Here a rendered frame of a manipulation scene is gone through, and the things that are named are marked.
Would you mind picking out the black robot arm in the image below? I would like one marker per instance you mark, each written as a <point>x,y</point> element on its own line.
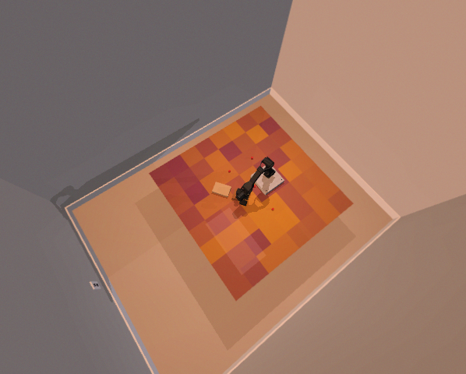
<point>246,189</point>

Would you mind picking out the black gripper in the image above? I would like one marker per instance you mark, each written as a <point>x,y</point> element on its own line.
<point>244,202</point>

